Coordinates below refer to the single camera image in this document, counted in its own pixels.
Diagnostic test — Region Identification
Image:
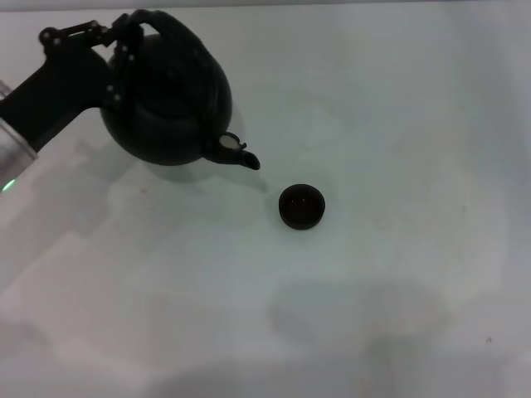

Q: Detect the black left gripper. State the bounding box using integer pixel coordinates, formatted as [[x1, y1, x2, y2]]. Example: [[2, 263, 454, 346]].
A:
[[0, 13, 139, 153]]

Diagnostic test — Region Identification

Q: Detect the black round teapot with handle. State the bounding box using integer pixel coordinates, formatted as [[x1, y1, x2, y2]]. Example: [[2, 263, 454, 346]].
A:
[[99, 10, 262, 172]]

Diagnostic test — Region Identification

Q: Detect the small dark brown teacup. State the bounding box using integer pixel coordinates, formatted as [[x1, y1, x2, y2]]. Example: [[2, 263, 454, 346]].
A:
[[278, 182, 327, 231]]

